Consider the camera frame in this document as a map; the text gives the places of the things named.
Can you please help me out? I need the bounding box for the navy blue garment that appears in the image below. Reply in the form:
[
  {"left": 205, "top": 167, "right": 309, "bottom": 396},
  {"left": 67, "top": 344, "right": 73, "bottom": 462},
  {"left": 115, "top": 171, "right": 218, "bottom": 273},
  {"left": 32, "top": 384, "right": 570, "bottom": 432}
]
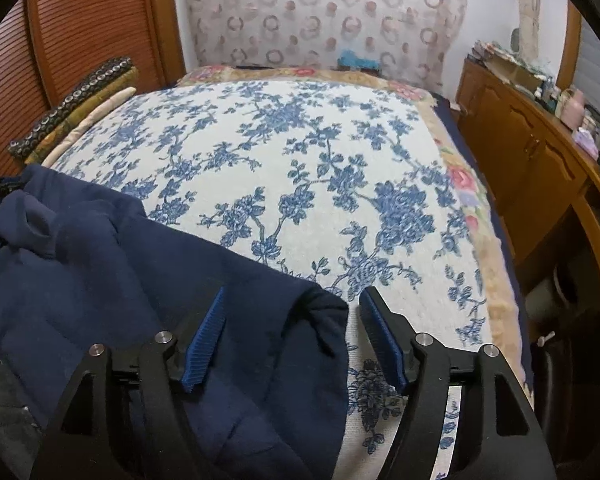
[{"left": 0, "top": 166, "right": 348, "bottom": 479}]

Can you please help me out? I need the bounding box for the wooden sideboard cabinet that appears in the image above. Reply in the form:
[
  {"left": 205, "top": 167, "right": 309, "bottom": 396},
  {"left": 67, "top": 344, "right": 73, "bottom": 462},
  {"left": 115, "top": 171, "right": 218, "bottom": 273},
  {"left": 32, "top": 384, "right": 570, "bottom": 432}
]
[{"left": 456, "top": 58, "right": 600, "bottom": 286}]

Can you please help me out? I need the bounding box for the blue floral white blanket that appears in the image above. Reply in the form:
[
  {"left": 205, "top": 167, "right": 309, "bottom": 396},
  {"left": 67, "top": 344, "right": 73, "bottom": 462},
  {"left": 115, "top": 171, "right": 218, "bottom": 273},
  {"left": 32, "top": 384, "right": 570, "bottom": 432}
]
[{"left": 42, "top": 79, "right": 494, "bottom": 480}]

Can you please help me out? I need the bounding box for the black dotted folded cloth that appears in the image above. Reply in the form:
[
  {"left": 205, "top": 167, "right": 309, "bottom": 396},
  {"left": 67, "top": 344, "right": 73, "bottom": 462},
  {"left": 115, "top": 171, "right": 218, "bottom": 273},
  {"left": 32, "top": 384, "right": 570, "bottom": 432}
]
[{"left": 7, "top": 56, "right": 138, "bottom": 164}]

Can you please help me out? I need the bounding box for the cream folded cloth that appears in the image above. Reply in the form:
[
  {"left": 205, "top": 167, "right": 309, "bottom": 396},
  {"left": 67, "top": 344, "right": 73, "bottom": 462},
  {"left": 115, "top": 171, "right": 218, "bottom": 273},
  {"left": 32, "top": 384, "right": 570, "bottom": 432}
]
[{"left": 41, "top": 87, "right": 136, "bottom": 167}]

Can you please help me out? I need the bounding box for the lilac pouch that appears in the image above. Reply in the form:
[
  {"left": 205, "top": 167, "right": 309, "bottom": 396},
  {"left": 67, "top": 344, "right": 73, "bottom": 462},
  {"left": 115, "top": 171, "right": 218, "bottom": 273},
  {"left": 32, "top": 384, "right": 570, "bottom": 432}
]
[{"left": 572, "top": 127, "right": 600, "bottom": 162}]

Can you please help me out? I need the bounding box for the pink jar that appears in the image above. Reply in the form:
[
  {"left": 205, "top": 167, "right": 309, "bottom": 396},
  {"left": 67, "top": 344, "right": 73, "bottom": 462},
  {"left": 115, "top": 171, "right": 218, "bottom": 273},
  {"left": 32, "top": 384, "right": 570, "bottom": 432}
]
[{"left": 560, "top": 89, "right": 584, "bottom": 130}]

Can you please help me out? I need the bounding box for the cardboard box with clutter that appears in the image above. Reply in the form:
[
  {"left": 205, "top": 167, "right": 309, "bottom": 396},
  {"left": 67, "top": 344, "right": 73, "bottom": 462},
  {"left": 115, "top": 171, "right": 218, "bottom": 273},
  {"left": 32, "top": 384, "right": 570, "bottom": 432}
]
[{"left": 471, "top": 40, "right": 546, "bottom": 93}]

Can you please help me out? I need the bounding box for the wooden louvered wardrobe door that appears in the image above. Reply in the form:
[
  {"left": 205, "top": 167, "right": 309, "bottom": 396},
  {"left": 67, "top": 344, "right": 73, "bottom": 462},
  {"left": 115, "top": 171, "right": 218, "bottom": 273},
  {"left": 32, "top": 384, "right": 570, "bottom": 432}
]
[{"left": 0, "top": 0, "right": 185, "bottom": 176}]

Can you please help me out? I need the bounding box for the turquoise cloth item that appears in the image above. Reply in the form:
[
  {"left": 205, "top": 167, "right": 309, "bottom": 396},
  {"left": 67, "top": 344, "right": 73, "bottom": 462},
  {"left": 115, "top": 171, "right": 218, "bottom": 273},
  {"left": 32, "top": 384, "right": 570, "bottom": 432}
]
[{"left": 338, "top": 50, "right": 380, "bottom": 72}]

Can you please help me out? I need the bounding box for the circle patterned curtain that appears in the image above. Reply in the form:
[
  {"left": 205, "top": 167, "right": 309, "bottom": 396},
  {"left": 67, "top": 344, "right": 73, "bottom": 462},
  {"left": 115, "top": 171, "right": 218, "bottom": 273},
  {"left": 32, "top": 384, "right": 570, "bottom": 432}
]
[{"left": 186, "top": 0, "right": 467, "bottom": 92}]

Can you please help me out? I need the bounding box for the tied beige curtain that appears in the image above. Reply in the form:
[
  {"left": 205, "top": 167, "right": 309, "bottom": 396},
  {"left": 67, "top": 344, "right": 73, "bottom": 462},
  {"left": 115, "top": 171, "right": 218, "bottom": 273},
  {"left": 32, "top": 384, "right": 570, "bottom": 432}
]
[{"left": 518, "top": 0, "right": 541, "bottom": 63}]

